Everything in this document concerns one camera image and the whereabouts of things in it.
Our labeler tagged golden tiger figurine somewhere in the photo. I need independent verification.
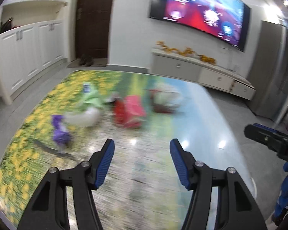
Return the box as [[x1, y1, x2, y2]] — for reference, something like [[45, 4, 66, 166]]
[[199, 55, 216, 65]]

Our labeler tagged white shoe cabinet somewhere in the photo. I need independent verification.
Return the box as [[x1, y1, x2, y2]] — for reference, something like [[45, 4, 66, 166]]
[[0, 0, 67, 105]]

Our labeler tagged pair of dark shoes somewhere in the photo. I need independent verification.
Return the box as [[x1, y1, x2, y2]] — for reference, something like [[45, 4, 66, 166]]
[[79, 54, 94, 67]]

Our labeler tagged wall mounted television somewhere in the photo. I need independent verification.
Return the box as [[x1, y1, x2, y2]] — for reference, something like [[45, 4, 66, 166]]
[[149, 0, 251, 51]]

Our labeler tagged purple wrapper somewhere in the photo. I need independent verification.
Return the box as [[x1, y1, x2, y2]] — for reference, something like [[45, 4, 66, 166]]
[[52, 115, 72, 147]]

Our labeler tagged green tissue packet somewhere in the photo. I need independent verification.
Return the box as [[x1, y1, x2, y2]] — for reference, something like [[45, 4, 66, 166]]
[[77, 82, 104, 111]]

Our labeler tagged clear red wrapper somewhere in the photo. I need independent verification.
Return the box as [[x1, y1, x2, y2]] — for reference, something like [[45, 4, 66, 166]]
[[148, 83, 184, 114]]

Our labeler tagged pink red wrapper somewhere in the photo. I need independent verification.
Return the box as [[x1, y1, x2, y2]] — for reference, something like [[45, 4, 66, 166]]
[[113, 95, 146, 128]]

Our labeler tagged golden dragon figurine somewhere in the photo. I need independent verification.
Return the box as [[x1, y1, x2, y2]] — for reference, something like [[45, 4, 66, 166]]
[[156, 40, 197, 57]]

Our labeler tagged white tv cabinet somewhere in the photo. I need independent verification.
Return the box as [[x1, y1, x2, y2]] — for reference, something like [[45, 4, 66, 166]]
[[150, 48, 255, 101]]

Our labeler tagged blue gloved right hand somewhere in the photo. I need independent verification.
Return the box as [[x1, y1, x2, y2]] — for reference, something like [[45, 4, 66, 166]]
[[271, 162, 288, 226]]

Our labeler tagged grey refrigerator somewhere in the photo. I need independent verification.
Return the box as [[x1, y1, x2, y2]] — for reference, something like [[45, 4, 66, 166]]
[[247, 21, 288, 122]]

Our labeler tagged white plastic bag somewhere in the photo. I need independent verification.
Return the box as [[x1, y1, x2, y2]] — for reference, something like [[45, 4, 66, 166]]
[[63, 107, 102, 127]]

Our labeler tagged dark brown entrance door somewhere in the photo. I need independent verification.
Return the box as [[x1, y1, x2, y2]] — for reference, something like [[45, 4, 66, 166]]
[[75, 0, 113, 59]]

